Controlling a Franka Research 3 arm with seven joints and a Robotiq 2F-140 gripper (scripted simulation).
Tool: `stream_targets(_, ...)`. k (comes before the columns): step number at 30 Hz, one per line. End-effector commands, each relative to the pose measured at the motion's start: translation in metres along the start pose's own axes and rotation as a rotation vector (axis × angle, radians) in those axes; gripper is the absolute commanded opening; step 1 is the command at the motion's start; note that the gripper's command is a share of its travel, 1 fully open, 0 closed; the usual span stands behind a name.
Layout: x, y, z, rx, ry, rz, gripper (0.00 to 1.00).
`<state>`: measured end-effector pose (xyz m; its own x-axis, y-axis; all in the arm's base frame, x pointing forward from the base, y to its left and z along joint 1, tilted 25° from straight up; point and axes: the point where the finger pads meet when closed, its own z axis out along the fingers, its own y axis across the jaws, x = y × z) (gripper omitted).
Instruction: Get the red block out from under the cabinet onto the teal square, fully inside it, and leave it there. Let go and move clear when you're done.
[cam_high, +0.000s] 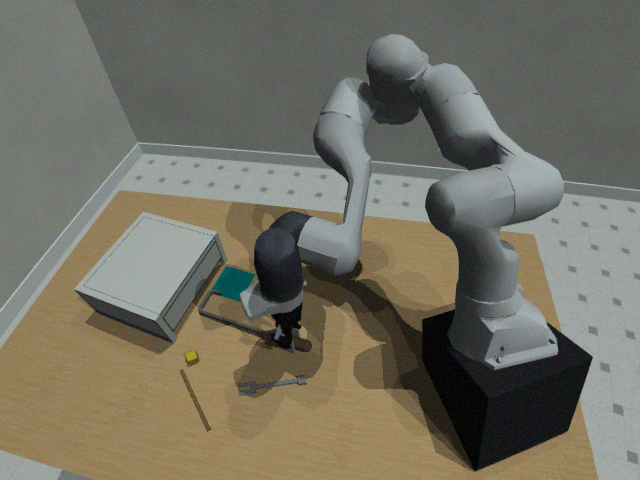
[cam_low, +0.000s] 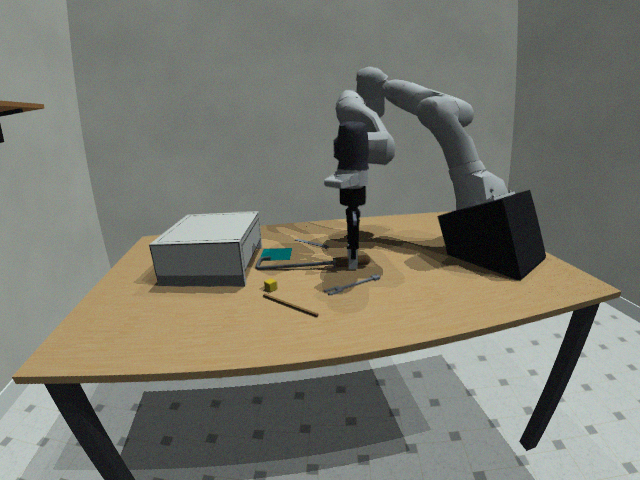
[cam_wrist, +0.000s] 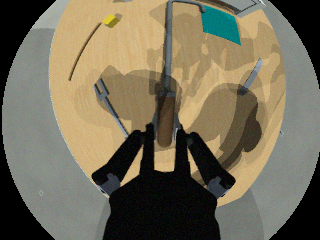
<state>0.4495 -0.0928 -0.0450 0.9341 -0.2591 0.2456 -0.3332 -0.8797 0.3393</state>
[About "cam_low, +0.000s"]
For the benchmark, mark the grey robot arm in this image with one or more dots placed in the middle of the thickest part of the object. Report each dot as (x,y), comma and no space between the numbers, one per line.
(438,112)

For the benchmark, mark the small yellow cube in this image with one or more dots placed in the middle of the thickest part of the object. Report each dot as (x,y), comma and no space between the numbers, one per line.
(270,285)

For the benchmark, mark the grey wrench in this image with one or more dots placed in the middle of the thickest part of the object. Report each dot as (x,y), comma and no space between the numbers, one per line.
(340,289)

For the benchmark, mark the grey metal hook with dark handle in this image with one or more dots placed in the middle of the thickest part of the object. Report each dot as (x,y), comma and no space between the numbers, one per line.
(337,262)

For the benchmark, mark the teal square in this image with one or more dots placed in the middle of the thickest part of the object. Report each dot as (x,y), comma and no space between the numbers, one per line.
(277,254)

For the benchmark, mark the brown thin rod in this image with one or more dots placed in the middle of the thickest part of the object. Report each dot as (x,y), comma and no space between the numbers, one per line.
(291,305)

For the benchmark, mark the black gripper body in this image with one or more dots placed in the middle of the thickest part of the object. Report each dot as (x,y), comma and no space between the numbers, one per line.
(353,198)

